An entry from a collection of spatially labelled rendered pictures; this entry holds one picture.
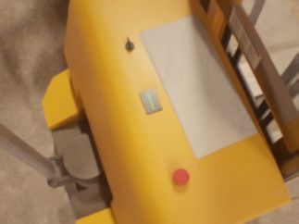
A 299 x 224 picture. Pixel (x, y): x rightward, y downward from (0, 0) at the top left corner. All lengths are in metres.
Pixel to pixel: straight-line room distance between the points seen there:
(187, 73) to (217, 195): 0.31
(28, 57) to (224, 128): 1.42
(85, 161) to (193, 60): 0.60
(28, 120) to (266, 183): 1.35
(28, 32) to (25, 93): 0.38
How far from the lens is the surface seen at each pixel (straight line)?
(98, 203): 1.47
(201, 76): 0.94
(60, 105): 1.53
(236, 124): 0.91
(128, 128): 0.90
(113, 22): 1.02
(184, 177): 0.82
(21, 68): 2.07
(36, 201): 1.83
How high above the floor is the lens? 1.74
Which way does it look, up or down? 71 degrees down
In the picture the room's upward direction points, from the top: 2 degrees counter-clockwise
